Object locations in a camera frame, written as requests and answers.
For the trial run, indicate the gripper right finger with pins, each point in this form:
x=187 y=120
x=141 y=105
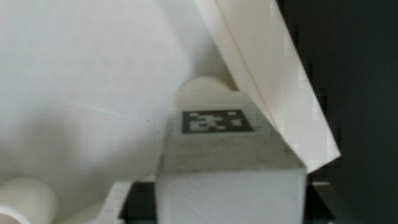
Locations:
x=326 y=209

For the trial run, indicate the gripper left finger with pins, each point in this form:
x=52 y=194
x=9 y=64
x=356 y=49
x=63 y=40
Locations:
x=130 y=206

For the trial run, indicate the white square tabletop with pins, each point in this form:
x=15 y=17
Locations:
x=98 y=56

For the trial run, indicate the white table leg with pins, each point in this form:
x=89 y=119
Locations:
x=230 y=175

